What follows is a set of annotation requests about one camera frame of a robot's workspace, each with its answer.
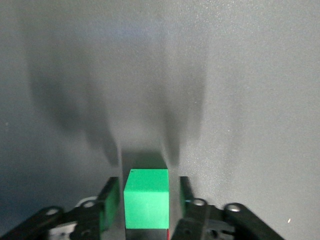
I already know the green cube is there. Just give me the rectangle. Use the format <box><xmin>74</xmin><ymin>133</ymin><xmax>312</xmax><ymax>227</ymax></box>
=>
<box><xmin>123</xmin><ymin>168</ymin><xmax>170</xmax><ymax>230</ymax></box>

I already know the dark grey table mat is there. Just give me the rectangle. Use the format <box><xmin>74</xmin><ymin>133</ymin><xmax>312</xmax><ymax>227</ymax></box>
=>
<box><xmin>0</xmin><ymin>0</ymin><xmax>320</xmax><ymax>240</ymax></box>

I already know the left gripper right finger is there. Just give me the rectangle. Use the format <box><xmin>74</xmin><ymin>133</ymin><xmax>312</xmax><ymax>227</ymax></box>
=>
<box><xmin>172</xmin><ymin>176</ymin><xmax>286</xmax><ymax>240</ymax></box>

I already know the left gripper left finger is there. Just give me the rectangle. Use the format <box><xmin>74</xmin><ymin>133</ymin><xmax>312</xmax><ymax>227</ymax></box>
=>
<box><xmin>0</xmin><ymin>176</ymin><xmax>120</xmax><ymax>240</ymax></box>

